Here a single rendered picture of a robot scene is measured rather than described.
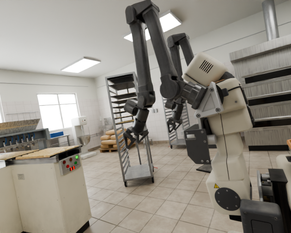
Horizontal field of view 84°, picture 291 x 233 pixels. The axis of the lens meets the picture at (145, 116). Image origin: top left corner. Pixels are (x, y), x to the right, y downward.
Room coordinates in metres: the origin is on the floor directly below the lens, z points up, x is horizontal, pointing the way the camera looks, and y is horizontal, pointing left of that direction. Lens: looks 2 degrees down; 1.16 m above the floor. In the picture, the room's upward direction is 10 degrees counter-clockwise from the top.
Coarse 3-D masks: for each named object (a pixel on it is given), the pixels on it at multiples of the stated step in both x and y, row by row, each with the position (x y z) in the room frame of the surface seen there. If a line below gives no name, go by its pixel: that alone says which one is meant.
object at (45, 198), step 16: (80, 160) 1.81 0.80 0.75; (16, 176) 1.75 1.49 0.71; (32, 176) 1.64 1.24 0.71; (48, 176) 1.55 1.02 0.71; (64, 176) 1.59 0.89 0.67; (80, 176) 1.77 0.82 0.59; (16, 192) 1.77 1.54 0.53; (32, 192) 1.66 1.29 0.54; (48, 192) 1.57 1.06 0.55; (64, 192) 1.56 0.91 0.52; (80, 192) 1.74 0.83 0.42; (32, 208) 1.68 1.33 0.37; (48, 208) 1.58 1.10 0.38; (64, 208) 1.53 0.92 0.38; (80, 208) 1.70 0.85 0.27; (32, 224) 1.70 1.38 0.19; (48, 224) 1.60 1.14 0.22; (64, 224) 1.52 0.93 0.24; (80, 224) 1.67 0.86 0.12
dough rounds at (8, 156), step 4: (12, 152) 2.29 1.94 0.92; (16, 152) 2.22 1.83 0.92; (20, 152) 2.12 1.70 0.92; (24, 152) 2.05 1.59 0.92; (28, 152) 1.98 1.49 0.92; (0, 156) 2.05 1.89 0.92; (4, 156) 2.00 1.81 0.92; (8, 156) 1.91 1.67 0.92; (12, 156) 1.84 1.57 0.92; (16, 156) 1.85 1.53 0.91
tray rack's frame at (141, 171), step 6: (132, 72) 2.55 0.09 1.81; (108, 78) 2.59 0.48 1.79; (114, 78) 2.77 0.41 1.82; (120, 114) 3.18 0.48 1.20; (138, 150) 3.19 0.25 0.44; (150, 150) 3.16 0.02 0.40; (150, 156) 3.16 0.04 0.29; (132, 168) 3.05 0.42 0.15; (138, 168) 3.00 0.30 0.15; (144, 168) 2.94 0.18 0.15; (126, 174) 2.79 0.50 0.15; (132, 174) 2.75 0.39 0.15; (138, 174) 2.70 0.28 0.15; (144, 174) 2.65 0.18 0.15; (150, 174) 2.61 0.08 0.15; (126, 180) 2.57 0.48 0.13
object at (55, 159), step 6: (54, 156) 1.51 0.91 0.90; (6, 162) 1.81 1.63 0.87; (12, 162) 1.77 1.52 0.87; (18, 162) 1.73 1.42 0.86; (24, 162) 1.69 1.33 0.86; (30, 162) 1.65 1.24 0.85; (36, 162) 1.62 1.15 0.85; (42, 162) 1.58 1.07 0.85; (48, 162) 1.55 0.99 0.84; (54, 162) 1.52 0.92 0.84
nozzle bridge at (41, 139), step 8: (0, 136) 1.75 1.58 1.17; (8, 136) 1.89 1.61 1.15; (16, 136) 1.96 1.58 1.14; (24, 136) 2.04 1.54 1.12; (40, 136) 2.22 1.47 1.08; (48, 136) 2.24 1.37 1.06; (0, 144) 1.80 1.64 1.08; (8, 144) 1.87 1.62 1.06; (16, 144) 1.90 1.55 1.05; (24, 144) 1.98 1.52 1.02; (40, 144) 2.30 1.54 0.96
